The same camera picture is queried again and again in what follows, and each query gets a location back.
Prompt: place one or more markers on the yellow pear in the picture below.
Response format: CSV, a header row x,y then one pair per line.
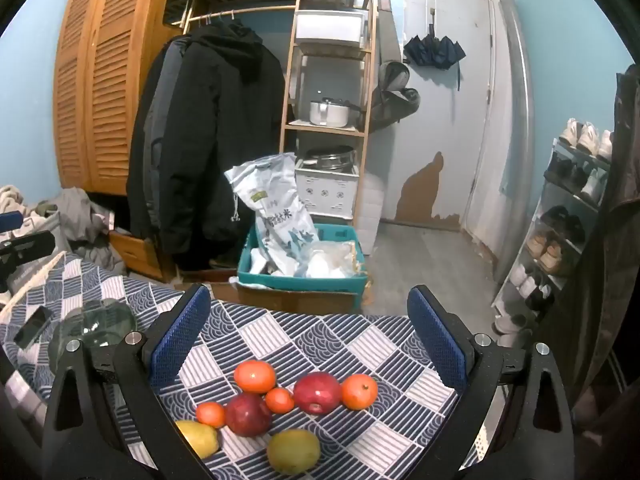
x,y
202,439
293,451

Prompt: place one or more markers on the flat cardboard box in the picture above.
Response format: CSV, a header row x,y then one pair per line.
x,y
220,292

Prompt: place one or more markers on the blue patterned tablecloth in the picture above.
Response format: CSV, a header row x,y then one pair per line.
x,y
310,340

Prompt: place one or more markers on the white cooking pot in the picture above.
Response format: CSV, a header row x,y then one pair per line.
x,y
330,112

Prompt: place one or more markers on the small orange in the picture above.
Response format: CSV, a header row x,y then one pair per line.
x,y
210,414
279,400

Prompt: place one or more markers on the dark blue umbrella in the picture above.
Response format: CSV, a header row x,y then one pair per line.
x,y
432,50

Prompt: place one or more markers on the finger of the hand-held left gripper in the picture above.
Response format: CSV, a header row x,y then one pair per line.
x,y
27,249
10,221

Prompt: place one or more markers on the large cardboard box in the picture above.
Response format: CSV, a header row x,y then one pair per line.
x,y
290,301

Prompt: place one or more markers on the wooden drawer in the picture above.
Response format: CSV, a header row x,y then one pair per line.
x,y
142,255

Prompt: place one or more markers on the wooden shelf rack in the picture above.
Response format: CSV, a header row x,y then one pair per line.
x,y
291,85

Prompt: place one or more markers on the black hanging coat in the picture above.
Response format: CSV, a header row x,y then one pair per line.
x,y
215,135

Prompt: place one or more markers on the grey hanging jacket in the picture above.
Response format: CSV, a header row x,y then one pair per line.
x,y
155,150

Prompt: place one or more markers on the white shoe rack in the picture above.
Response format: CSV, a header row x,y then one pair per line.
x,y
550,195

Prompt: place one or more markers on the red apple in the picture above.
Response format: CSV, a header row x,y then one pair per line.
x,y
248,414
316,393

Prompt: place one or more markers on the wooden louvred wardrobe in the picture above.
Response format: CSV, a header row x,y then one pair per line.
x,y
115,85

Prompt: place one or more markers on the glass plate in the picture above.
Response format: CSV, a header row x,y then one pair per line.
x,y
100,320

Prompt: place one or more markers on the pale grey door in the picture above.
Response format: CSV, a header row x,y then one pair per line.
x,y
450,125

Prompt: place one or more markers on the white rice bag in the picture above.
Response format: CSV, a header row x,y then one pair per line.
x,y
270,200

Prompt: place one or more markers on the black smartphone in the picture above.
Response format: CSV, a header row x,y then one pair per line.
x,y
32,327

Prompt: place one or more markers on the shoe rack with shoes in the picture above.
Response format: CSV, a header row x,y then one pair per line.
x,y
585,137

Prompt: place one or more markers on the clear plastic bag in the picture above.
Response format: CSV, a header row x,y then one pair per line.
x,y
330,260

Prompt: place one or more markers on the white foam box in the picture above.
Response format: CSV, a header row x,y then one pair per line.
x,y
371,210

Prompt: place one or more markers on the grey clothes pile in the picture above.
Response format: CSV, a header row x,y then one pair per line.
x,y
75,215

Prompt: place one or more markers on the teal plastic bin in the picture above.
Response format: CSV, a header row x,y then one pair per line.
x,y
300,287

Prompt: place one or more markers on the grey hanging bag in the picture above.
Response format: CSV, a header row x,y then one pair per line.
x,y
392,90

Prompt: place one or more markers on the grey tote bag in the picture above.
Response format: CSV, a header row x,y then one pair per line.
x,y
50,232

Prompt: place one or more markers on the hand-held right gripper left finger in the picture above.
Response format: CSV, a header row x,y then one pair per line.
x,y
180,340

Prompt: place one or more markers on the white storage box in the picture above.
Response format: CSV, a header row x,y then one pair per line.
x,y
330,27

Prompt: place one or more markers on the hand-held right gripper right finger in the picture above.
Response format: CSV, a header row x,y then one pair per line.
x,y
440,340

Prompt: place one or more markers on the large orange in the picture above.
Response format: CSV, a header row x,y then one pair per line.
x,y
255,376
359,391

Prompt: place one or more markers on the steel steamer pot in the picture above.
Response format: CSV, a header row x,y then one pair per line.
x,y
330,157

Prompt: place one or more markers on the white patterned drawer box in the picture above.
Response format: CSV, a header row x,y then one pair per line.
x,y
325,192

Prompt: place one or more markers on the silver pipe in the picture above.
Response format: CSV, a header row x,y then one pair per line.
x,y
520,110

